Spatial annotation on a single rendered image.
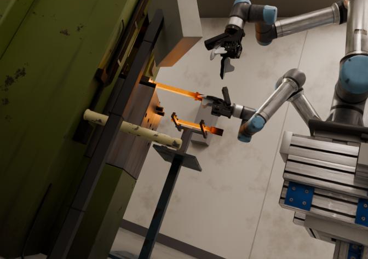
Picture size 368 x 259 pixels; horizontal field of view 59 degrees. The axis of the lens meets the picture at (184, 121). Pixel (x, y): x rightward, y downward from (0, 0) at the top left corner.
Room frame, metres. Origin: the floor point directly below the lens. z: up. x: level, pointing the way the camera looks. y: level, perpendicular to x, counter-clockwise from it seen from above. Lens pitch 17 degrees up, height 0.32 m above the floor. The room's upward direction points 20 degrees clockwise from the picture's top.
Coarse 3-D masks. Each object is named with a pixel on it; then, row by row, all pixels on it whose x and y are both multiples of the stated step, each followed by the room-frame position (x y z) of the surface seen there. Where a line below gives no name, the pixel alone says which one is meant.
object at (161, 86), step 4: (160, 84) 1.72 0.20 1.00; (164, 84) 1.72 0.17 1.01; (160, 88) 1.74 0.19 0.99; (164, 88) 1.72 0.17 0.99; (168, 88) 1.71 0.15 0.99; (172, 88) 1.71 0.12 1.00; (176, 88) 1.71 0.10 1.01; (172, 92) 1.74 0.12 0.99; (176, 92) 1.72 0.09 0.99; (180, 92) 1.70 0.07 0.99; (184, 92) 1.70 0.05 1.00; (188, 92) 1.70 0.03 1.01; (196, 92) 1.68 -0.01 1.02; (188, 96) 1.72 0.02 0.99; (192, 96) 1.70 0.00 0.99; (196, 96) 1.68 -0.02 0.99; (196, 100) 1.72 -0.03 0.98; (200, 100) 1.71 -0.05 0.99
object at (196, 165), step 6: (156, 150) 2.21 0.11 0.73; (162, 150) 2.13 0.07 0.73; (168, 150) 2.09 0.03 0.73; (174, 150) 2.08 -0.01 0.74; (162, 156) 2.35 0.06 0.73; (168, 156) 2.27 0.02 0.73; (174, 156) 2.19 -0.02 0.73; (180, 156) 2.12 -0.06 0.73; (186, 156) 2.06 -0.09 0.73; (192, 156) 2.05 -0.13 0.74; (186, 162) 2.25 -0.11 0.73; (192, 162) 2.18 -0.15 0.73; (198, 162) 2.20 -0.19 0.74; (192, 168) 2.41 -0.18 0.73; (198, 168) 2.32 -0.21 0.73
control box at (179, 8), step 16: (160, 0) 1.13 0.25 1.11; (176, 0) 0.99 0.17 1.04; (192, 0) 1.01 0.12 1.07; (176, 16) 1.02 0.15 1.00; (192, 16) 1.01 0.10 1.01; (160, 32) 1.20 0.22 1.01; (176, 32) 1.05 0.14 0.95; (192, 32) 1.02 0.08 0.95; (160, 48) 1.23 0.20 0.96; (176, 48) 1.12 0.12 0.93; (160, 64) 1.30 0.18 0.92
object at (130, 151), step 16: (112, 96) 1.60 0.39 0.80; (144, 96) 1.58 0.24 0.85; (128, 112) 1.59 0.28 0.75; (144, 112) 1.57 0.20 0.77; (96, 128) 1.60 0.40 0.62; (128, 144) 1.58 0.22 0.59; (144, 144) 1.78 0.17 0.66; (112, 160) 1.58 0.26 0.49; (128, 160) 1.60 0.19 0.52; (144, 160) 1.94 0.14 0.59
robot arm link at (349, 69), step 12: (348, 0) 1.01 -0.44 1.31; (360, 0) 0.97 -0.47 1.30; (348, 12) 1.01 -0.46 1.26; (360, 12) 0.97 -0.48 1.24; (348, 24) 1.00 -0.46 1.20; (360, 24) 0.96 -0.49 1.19; (348, 36) 1.00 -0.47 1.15; (360, 36) 0.96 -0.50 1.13; (348, 48) 0.99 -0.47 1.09; (360, 48) 0.96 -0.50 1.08; (348, 60) 0.95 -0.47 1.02; (360, 60) 0.93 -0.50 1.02; (348, 72) 0.95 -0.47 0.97; (360, 72) 0.93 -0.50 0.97; (348, 84) 0.96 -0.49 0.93; (360, 84) 0.94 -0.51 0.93; (348, 96) 1.02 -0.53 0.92; (360, 96) 1.00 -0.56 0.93
